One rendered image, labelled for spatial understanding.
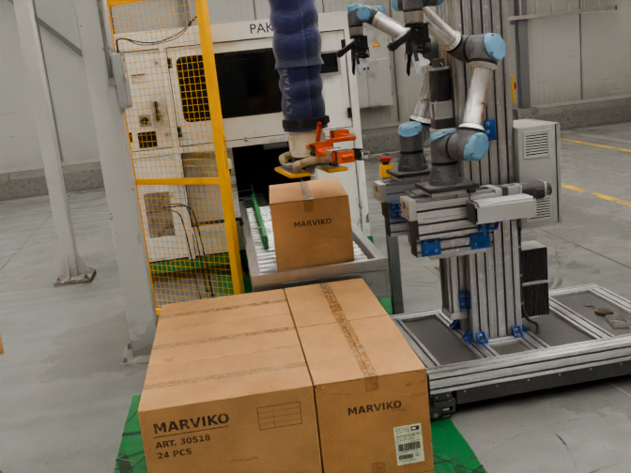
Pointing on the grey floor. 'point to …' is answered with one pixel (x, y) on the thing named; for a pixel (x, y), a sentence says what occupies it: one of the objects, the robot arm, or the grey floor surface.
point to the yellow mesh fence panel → (206, 162)
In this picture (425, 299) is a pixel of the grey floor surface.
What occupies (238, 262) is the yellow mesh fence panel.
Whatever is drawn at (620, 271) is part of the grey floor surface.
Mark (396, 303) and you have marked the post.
